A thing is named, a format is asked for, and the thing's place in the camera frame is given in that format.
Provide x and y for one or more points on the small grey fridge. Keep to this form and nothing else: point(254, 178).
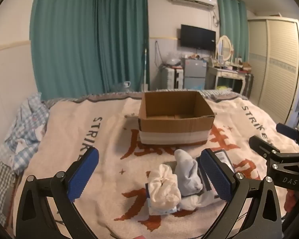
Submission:
point(193, 69)

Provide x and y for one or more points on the white packet blue trim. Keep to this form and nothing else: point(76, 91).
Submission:
point(159, 210)

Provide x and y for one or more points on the thin white cloth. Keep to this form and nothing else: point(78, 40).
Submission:
point(194, 201)

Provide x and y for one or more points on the pale blue sock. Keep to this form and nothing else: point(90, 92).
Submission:
point(188, 174)

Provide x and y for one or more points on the blue checkered quilt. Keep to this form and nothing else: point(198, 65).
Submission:
point(27, 129)

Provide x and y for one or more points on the teal curtain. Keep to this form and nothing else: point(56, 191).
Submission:
point(64, 42)
point(124, 42)
point(233, 42)

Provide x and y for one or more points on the dark suitcase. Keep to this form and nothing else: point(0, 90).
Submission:
point(249, 84)

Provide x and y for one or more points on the white oval mirror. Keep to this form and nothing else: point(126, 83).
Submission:
point(224, 47)

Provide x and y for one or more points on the clear water jug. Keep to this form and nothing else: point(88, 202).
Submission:
point(122, 87)

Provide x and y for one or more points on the clear plastic bag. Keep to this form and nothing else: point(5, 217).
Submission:
point(172, 59)

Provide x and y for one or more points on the white dressing table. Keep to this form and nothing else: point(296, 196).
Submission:
point(224, 73)

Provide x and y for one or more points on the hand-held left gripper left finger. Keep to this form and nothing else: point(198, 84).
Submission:
point(82, 174)

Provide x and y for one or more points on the printed cream blanket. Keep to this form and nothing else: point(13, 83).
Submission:
point(89, 129)

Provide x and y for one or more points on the person's right hand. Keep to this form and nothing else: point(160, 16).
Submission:
point(292, 200)

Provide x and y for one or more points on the black edged plastic packet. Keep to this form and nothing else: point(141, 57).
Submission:
point(224, 159)

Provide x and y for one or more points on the waste bin with yellow bag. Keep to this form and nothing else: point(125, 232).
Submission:
point(224, 88)

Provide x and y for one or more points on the cardboard box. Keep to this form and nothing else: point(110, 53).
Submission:
point(174, 127)

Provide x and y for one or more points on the black wall television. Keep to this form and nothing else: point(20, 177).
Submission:
point(198, 37)

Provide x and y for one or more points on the white mop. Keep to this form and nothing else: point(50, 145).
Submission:
point(145, 79)

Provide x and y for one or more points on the white suitcase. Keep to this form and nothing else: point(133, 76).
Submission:
point(172, 78)

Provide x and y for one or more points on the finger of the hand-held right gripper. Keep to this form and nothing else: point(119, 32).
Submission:
point(263, 147)
point(287, 130)

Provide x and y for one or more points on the cream slatted wardrobe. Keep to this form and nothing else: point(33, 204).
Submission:
point(276, 67)

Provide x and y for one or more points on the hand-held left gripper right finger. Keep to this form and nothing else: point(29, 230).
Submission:
point(215, 174)

